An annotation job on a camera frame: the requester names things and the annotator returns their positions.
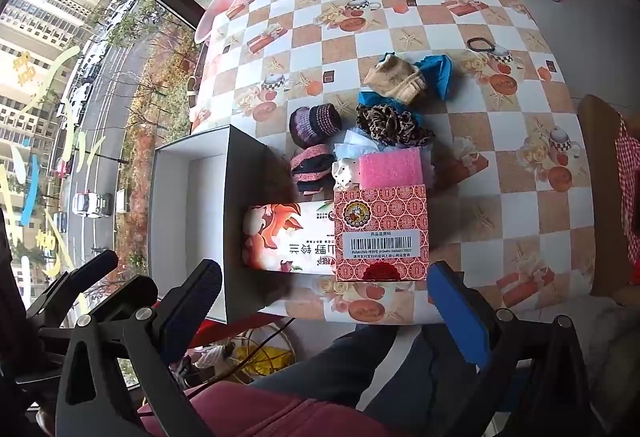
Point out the checkered printed tablecloth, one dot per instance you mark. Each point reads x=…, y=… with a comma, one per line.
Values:
x=450, y=7

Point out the teal scrunchie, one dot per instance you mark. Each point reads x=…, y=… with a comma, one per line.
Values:
x=372, y=98

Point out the pink sponge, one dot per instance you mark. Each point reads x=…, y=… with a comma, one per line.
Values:
x=390, y=169

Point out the white polka dot scrunchie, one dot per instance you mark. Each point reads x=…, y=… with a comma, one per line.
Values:
x=346, y=173

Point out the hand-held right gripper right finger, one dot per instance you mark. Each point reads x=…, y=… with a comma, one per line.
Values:
x=457, y=312

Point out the red checked cloth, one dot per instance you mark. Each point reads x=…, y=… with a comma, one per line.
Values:
x=627, y=157

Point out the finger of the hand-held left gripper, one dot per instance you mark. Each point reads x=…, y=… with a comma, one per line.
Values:
x=135, y=294
x=85, y=274

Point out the person's dark red garment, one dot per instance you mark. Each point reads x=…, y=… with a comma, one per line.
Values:
x=260, y=412

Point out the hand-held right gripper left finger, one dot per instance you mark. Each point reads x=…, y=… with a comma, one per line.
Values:
x=192, y=297

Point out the purple knitted sock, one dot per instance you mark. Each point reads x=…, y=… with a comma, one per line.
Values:
x=315, y=122

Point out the red patterned medicine box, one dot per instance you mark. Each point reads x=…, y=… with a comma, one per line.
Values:
x=382, y=222

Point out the grey cardboard box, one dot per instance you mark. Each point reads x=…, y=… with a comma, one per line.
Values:
x=245, y=177

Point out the wooden chair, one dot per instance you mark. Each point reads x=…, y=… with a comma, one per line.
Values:
x=597, y=167

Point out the leopard print scrunchie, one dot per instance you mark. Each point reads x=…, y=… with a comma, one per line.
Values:
x=390, y=122

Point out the person's blue jeans leg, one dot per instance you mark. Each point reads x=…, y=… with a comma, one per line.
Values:
x=380, y=367

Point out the floral tissue pack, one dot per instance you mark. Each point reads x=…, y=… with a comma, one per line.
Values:
x=285, y=237

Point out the pink and black sock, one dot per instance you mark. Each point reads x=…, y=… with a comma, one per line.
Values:
x=312, y=169

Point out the light blue fluffy cloth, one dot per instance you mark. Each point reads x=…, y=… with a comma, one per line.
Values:
x=352, y=144

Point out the teal blue cloth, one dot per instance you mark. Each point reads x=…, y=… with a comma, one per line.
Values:
x=440, y=67

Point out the beige sock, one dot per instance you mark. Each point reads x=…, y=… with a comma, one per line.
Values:
x=395, y=79

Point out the pink plastic basin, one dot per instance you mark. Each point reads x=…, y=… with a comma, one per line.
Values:
x=225, y=2

